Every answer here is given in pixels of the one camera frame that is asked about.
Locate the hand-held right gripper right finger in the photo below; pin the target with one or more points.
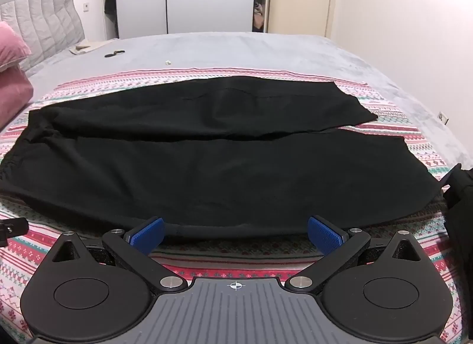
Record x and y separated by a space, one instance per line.
325 235

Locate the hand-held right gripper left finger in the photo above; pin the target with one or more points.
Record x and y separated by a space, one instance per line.
147 235

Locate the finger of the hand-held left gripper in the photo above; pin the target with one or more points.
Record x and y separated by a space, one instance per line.
13 227

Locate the black pants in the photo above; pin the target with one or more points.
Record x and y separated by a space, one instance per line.
221 166

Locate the patterned knit blanket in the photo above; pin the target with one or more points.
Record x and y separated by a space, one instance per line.
236 253

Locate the pink pillow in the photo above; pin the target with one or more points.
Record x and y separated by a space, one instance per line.
13 92
11 44

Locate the pile of black clothes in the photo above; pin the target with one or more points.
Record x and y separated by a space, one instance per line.
460 225

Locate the small black object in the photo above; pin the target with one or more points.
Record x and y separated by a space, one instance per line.
114 54

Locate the beige cloth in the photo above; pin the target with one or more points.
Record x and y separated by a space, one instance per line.
87 47

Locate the grey bed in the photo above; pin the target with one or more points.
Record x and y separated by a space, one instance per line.
240 48

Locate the grey quilted pillow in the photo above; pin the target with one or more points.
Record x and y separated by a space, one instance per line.
40 15

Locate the dark hanging garment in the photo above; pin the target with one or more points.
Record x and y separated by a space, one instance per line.
110 2

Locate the white wall outlet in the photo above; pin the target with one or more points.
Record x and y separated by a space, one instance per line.
442 118

